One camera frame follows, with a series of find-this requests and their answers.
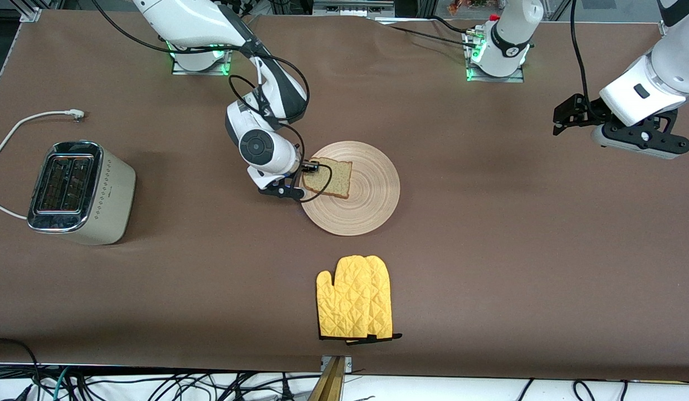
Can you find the brown bread slice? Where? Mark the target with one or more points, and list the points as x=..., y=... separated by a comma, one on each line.
x=336, y=178

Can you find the round wooden plate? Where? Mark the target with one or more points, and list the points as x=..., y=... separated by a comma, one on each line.
x=366, y=200

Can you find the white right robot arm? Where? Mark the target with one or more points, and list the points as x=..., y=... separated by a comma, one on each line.
x=210, y=22

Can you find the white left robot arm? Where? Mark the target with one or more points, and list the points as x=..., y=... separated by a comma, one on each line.
x=511, y=33

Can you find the beige chrome two-slot toaster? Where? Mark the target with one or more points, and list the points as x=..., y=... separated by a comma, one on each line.
x=107, y=195

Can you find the yellow quilted oven mitt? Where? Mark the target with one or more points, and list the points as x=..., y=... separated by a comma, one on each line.
x=383, y=301
x=344, y=301

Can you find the grey equipment box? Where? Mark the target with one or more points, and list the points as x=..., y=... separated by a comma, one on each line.
x=350, y=6

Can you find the aluminium extrusion bar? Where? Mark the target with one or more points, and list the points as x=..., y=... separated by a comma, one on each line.
x=333, y=384

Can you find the aluminium frame profile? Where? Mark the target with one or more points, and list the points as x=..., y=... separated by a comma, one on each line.
x=40, y=10

